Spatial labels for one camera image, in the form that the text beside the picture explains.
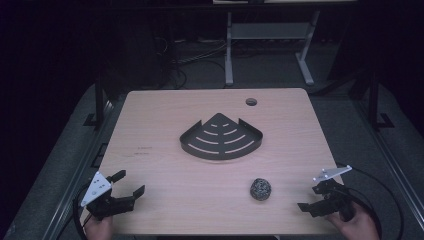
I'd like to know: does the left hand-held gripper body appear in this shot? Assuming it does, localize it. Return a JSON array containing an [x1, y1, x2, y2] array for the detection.
[[80, 171, 136, 221]]

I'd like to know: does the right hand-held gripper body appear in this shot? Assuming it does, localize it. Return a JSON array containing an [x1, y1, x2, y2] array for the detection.
[[312, 164, 355, 222]]

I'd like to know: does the grey metal desk frame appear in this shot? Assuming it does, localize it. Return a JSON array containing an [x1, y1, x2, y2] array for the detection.
[[224, 9, 321, 87]]

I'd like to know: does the person's left hand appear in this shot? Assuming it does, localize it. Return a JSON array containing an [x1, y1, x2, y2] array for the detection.
[[83, 215, 115, 240]]

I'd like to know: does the person's right hand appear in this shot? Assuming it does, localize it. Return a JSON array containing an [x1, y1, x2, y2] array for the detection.
[[324, 201, 381, 240]]

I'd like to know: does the black upright post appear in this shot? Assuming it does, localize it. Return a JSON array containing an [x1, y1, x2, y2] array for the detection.
[[367, 71, 395, 132], [83, 75, 111, 128]]

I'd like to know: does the aluminium frame rail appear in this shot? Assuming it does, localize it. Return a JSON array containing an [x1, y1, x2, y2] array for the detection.
[[354, 99, 424, 232], [42, 99, 116, 240]]

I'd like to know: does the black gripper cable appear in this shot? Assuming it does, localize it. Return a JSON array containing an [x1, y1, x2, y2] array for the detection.
[[335, 162, 406, 240], [72, 183, 93, 240]]

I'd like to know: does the black metal corner shelf rack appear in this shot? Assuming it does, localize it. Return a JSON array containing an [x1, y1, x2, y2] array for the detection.
[[179, 112, 264, 161]]

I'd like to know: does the bundle of floor cables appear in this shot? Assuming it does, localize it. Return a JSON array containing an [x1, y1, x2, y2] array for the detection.
[[154, 35, 228, 90]]

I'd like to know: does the steel wool scrubber ball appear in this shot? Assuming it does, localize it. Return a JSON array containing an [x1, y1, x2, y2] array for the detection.
[[249, 177, 273, 202]]

